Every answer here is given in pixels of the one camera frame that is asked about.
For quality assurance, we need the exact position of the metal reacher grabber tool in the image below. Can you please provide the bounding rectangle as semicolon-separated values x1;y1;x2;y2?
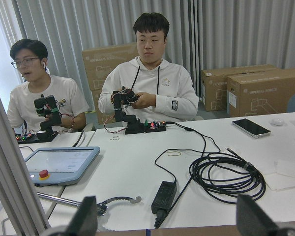
37;192;142;216

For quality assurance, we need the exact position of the black power adapter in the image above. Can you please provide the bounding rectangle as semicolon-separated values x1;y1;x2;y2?
151;181;177;214

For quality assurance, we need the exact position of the cardboard box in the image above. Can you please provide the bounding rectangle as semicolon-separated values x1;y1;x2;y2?
227;68;295;117

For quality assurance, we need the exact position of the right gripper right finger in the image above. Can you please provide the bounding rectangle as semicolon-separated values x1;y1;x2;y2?
236;194;283;236

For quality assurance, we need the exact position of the blue teach pendant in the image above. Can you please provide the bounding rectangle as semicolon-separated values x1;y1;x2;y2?
25;147;100;186

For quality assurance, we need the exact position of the aluminium frame post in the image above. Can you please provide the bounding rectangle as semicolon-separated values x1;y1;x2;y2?
0;99;49;236

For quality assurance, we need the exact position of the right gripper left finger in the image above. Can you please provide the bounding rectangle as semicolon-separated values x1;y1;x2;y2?
66;206;97;236

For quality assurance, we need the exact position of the person in white t-shirt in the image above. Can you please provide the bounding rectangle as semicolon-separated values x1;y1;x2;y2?
7;39;89;132

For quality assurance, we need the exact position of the black smartphone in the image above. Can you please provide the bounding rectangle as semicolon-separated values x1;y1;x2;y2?
232;118;271;138

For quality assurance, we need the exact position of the coiled black cable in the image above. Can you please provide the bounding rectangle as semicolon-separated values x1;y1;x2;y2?
188;147;266;204

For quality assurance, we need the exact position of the person in white hoodie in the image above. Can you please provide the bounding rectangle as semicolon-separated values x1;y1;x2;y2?
98;13;199;122

